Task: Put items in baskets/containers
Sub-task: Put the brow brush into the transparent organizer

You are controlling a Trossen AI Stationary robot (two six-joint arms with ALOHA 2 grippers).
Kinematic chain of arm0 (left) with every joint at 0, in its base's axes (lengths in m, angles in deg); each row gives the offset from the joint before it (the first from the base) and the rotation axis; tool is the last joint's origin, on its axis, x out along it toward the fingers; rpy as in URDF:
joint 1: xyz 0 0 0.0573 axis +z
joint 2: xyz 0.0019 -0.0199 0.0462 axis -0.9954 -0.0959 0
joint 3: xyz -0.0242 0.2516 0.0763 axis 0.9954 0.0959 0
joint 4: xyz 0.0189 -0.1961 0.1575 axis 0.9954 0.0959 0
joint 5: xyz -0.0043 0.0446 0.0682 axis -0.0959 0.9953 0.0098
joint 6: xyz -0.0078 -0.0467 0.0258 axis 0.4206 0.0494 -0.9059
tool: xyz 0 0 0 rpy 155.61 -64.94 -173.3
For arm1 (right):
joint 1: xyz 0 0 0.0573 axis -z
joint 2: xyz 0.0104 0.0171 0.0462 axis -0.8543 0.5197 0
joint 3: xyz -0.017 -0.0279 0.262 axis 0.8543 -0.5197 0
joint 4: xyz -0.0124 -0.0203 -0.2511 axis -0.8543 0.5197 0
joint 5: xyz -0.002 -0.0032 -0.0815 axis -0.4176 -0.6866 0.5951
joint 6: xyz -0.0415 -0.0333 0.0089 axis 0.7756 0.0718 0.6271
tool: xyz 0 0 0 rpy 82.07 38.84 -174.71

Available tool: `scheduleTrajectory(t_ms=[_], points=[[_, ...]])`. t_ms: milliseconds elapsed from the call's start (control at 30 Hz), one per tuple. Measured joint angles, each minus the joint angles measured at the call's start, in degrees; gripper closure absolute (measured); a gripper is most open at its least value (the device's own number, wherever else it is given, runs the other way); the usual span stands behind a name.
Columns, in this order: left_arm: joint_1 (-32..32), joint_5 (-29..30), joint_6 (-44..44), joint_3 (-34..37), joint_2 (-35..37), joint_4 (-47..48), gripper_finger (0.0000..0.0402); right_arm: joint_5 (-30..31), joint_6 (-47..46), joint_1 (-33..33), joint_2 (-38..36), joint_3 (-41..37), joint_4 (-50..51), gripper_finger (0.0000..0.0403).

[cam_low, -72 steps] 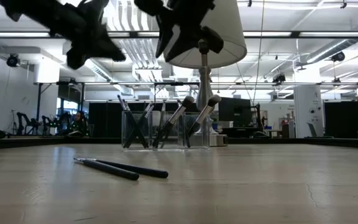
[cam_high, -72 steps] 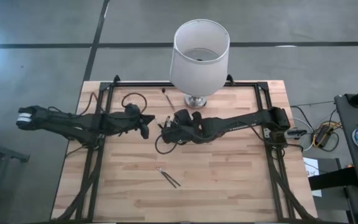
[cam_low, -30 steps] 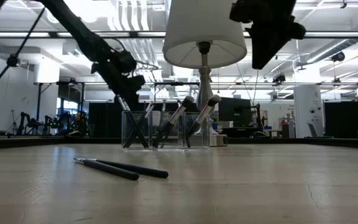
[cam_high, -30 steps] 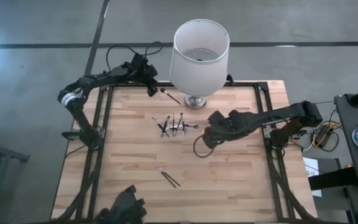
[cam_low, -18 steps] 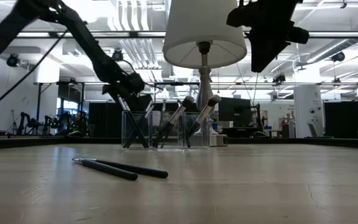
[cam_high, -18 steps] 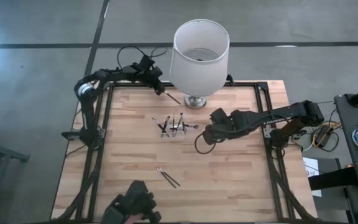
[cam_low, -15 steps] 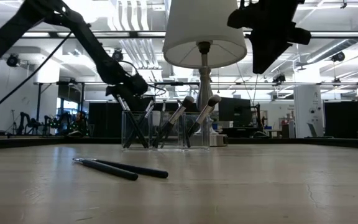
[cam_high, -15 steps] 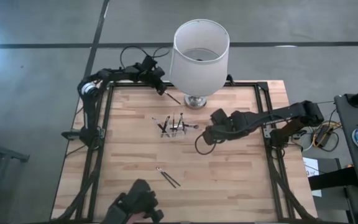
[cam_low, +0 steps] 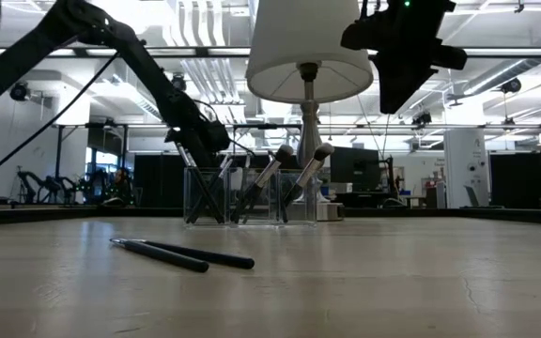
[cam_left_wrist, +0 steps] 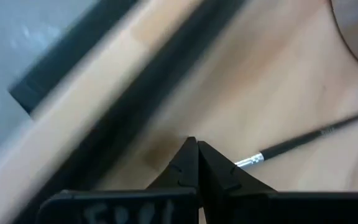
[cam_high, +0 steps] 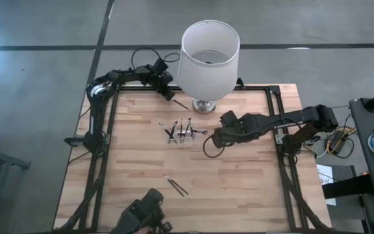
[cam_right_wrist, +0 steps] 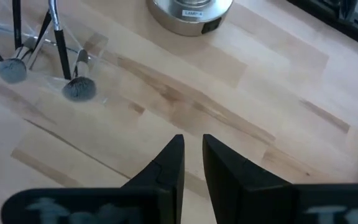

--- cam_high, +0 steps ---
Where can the medium fluffy makeup brush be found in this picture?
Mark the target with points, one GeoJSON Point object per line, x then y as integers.
{"type": "Point", "coordinates": [188, 126]}

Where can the white shade chrome table lamp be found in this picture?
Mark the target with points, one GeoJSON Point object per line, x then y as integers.
{"type": "Point", "coordinates": [206, 78]}

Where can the black bar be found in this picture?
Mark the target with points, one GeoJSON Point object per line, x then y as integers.
{"type": "Point", "coordinates": [346, 187]}

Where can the slim silver-ferrule makeup brush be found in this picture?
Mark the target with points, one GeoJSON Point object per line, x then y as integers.
{"type": "Point", "coordinates": [174, 129]}

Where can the black frame clamp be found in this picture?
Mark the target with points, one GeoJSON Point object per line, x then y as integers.
{"type": "Point", "coordinates": [240, 83]}

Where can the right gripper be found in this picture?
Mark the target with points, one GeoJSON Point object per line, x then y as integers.
{"type": "Point", "coordinates": [235, 130]}

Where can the white paper sheet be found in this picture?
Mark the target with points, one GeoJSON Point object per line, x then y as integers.
{"type": "Point", "coordinates": [323, 172]}

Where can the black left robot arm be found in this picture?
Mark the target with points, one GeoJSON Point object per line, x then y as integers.
{"type": "Point", "coordinates": [96, 110]}

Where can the thin black makeup brush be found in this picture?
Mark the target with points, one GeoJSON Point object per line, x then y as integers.
{"type": "Point", "coordinates": [181, 128]}

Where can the large fluffy makeup brush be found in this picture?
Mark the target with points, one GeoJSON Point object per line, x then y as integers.
{"type": "Point", "coordinates": [204, 131]}

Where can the person's hand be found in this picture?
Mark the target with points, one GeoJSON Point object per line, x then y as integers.
{"type": "Point", "coordinates": [143, 231]}

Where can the clear acrylic brush organizer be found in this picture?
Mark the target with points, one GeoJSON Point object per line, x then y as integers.
{"type": "Point", "coordinates": [174, 141]}

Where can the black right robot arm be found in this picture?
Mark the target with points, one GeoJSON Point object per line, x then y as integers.
{"type": "Point", "coordinates": [287, 118]}

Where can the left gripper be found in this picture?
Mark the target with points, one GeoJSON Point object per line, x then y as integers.
{"type": "Point", "coordinates": [164, 81]}

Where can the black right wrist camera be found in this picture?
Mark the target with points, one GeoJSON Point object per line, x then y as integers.
{"type": "Point", "coordinates": [230, 118]}

